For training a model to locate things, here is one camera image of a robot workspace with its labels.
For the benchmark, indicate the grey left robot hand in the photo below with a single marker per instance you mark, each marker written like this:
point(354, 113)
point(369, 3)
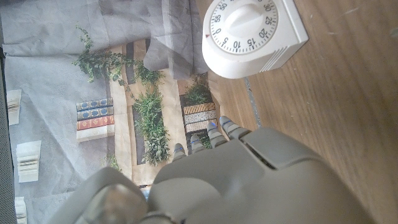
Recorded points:
point(248, 186)

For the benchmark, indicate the white kitchen timer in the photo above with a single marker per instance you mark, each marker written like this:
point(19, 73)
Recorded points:
point(245, 34)

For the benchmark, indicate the printed fabric backdrop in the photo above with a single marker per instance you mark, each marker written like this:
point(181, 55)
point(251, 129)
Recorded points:
point(77, 93)

